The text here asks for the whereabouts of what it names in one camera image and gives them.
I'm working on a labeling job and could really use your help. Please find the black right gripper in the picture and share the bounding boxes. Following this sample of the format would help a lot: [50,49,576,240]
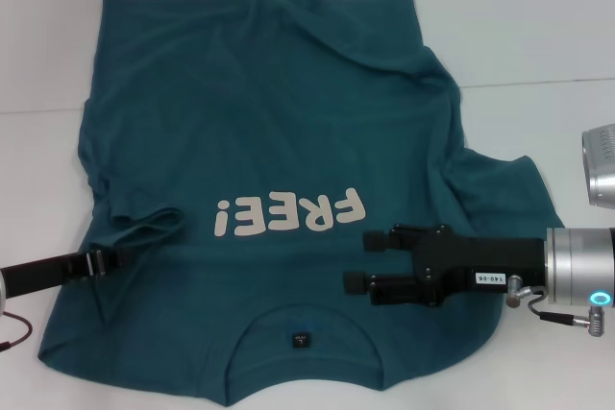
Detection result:
[343,223,548,306]

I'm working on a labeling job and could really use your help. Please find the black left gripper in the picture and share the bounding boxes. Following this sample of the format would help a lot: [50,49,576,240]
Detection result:
[0,247,132,303]

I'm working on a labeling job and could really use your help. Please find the teal T-shirt with FREE print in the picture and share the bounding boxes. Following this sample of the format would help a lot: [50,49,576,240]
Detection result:
[37,0,568,406]

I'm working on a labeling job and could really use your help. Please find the left wrist connector cable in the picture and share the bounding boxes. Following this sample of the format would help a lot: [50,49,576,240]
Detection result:
[0,326,34,351]

